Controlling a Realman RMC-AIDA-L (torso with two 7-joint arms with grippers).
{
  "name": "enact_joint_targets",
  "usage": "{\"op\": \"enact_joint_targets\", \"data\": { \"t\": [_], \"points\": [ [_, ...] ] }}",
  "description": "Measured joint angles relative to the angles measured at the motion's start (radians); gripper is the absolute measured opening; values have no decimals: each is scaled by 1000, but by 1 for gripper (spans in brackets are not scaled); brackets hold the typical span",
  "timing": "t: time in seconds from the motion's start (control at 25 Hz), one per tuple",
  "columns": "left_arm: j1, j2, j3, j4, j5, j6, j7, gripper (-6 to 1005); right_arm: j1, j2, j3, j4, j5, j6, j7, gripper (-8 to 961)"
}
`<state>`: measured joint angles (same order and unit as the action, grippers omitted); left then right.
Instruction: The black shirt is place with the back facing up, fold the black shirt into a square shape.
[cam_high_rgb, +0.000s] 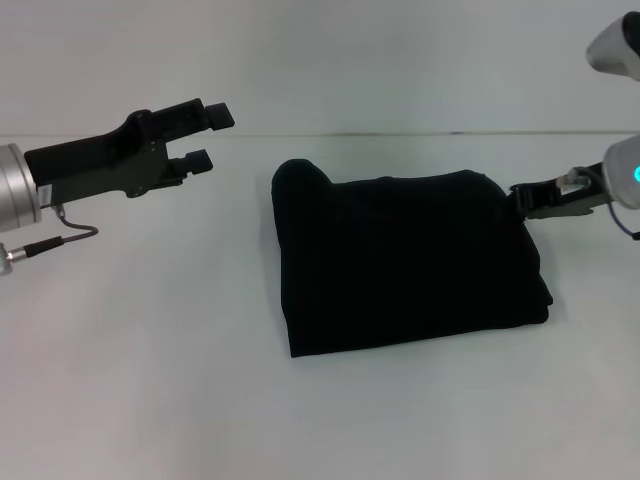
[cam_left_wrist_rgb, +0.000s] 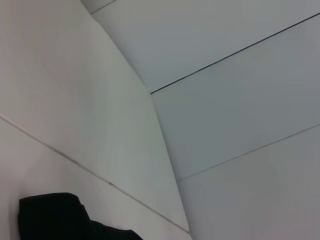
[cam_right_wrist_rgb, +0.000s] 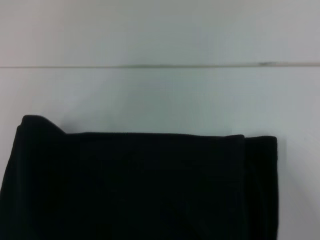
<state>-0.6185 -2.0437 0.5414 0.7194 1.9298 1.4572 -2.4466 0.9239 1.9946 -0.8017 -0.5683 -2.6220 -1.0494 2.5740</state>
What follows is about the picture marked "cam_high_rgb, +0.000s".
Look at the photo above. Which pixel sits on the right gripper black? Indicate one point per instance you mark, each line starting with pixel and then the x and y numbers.
pixel 570 202

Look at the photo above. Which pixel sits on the black t-shirt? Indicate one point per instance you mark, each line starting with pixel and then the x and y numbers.
pixel 400 260

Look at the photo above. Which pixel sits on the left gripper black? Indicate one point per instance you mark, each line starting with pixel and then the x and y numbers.
pixel 100 160

